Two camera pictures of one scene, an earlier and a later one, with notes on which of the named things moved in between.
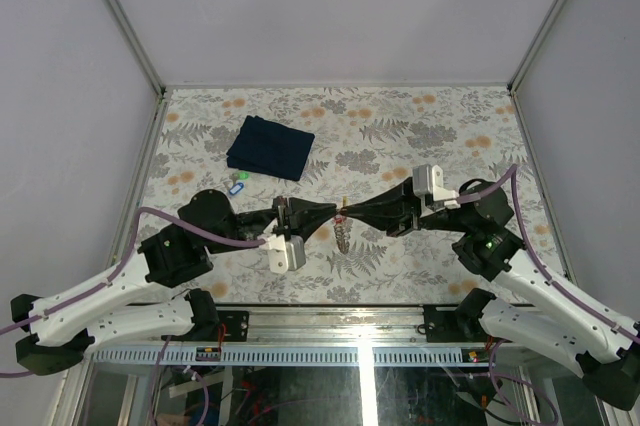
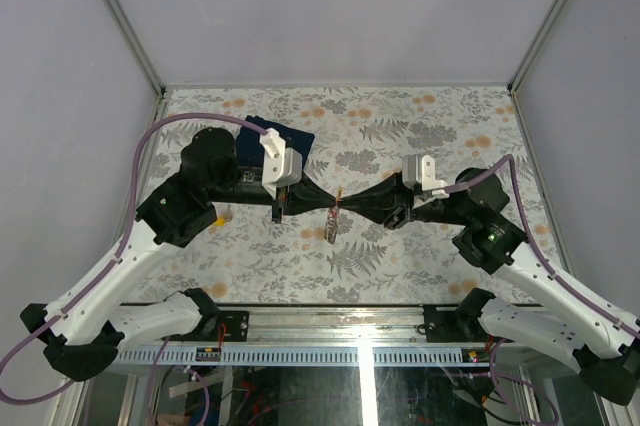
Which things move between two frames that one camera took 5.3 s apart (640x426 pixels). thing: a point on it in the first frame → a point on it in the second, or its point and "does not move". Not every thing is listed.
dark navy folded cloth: x=270 y=148 does not move
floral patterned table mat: x=367 y=138 does not move
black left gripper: x=303 y=217 → x=303 y=196
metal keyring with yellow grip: x=342 y=232 → x=332 y=222
